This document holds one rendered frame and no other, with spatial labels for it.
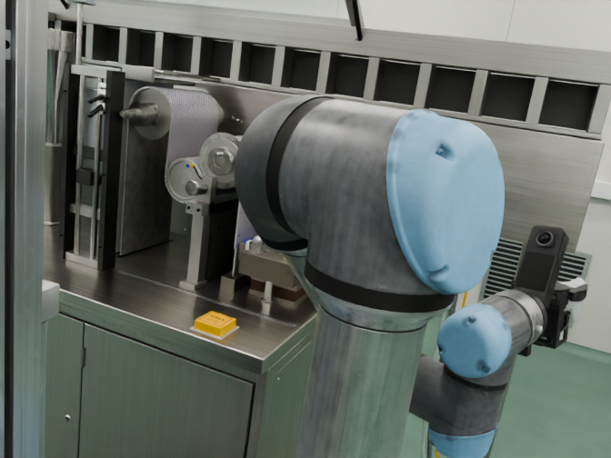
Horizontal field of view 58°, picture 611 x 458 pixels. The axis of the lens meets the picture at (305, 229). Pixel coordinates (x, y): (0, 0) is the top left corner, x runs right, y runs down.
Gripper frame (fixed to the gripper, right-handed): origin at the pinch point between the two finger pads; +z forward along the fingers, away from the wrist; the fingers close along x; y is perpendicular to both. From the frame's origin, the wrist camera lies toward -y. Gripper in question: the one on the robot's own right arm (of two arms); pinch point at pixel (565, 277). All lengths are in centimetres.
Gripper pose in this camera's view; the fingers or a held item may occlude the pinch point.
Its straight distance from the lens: 96.9
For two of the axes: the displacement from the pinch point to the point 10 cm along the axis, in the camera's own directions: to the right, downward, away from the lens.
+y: -0.4, 9.9, 1.6
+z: 6.6, -0.9, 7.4
